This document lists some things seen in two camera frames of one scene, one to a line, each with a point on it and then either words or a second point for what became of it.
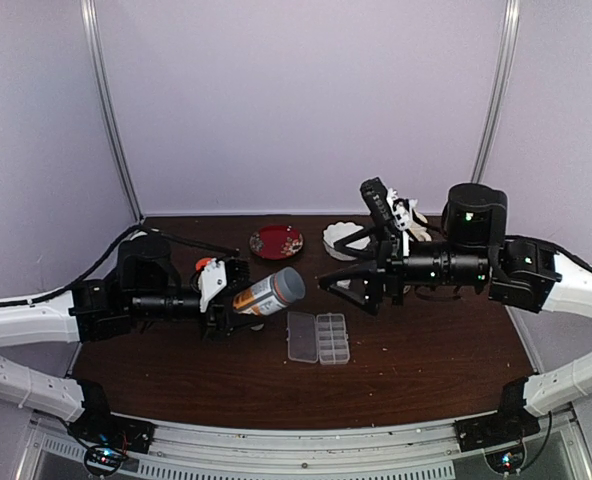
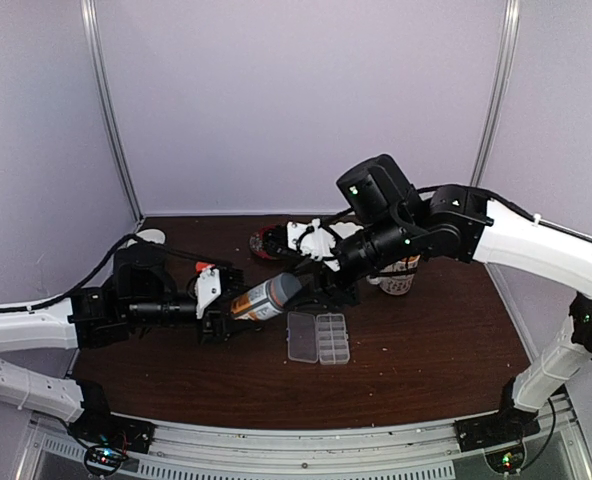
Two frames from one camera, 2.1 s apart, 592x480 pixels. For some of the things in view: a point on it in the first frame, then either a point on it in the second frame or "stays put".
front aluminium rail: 233,451 stays put
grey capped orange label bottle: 271,294 stays put
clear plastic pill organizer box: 321,338 stays put
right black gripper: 389,263 → 324,289
